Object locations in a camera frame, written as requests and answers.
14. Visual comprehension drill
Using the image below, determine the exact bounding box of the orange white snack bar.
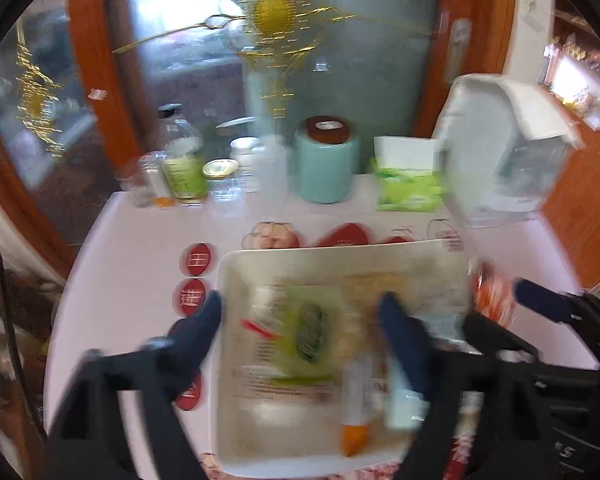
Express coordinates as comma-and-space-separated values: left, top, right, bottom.
339, 353, 373, 457

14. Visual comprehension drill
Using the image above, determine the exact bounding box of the cream plastic storage tray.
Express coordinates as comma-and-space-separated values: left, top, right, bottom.
212, 240, 469, 479

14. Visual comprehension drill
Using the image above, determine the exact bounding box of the small green snack packet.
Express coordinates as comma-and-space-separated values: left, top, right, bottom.
273, 285, 342, 382

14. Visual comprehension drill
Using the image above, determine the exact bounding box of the light blue snack packet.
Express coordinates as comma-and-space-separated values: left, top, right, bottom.
385, 356, 429, 431

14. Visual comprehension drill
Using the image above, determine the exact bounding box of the white desktop appliance with cover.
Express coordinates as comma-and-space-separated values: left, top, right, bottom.
434, 74, 584, 228

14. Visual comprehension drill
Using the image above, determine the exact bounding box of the green tissue box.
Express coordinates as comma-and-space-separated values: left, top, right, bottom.
372, 136, 445, 212

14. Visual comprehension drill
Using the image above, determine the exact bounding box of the clear drinking glass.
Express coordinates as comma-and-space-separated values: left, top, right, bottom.
116, 159, 154, 207

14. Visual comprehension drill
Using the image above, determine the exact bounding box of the teal ceramic canister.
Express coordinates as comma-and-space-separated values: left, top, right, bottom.
294, 115, 358, 205

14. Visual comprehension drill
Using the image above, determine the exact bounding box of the clear bottle green label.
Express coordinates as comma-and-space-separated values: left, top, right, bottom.
157, 103, 207, 204

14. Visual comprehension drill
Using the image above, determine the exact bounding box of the metal tin can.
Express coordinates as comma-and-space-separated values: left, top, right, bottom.
138, 152, 175, 208

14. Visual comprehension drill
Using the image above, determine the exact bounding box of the small glass jar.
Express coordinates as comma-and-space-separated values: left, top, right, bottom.
202, 158, 242, 204

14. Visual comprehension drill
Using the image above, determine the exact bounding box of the white plastic bottle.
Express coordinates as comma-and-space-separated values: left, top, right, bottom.
258, 134, 288, 214

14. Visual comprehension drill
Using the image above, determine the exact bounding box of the white pill bottle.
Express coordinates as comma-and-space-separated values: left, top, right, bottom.
230, 136, 261, 193

